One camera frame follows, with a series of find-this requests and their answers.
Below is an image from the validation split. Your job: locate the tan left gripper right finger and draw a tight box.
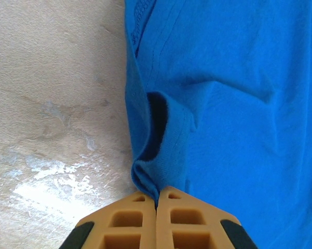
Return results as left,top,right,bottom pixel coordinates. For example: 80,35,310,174
155,186,259,249

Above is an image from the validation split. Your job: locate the blue printed t-shirt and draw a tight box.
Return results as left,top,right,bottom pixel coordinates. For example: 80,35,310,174
124,0,312,249

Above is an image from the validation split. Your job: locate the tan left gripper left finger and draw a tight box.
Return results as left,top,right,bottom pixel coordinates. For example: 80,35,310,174
59,191,156,249

